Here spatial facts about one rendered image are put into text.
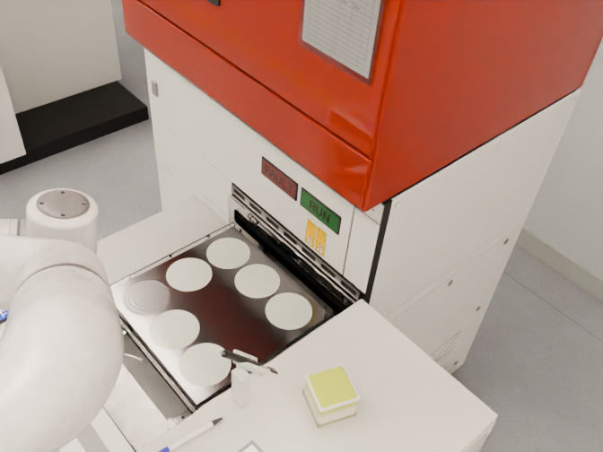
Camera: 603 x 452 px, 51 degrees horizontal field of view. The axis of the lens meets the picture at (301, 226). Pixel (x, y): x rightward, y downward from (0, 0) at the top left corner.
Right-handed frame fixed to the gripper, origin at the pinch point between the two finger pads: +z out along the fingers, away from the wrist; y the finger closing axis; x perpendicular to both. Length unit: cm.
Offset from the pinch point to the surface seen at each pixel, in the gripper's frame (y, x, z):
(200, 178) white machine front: -61, -48, 10
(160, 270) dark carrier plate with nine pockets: -36.0, -26.8, 14.4
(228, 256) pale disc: -50, -21, 11
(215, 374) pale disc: -29.9, 2.8, 15.7
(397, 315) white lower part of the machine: -79, 10, 17
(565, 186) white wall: -217, -8, 27
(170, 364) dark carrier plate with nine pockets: -24.4, -4.5, 16.8
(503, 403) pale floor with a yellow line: -152, 28, 82
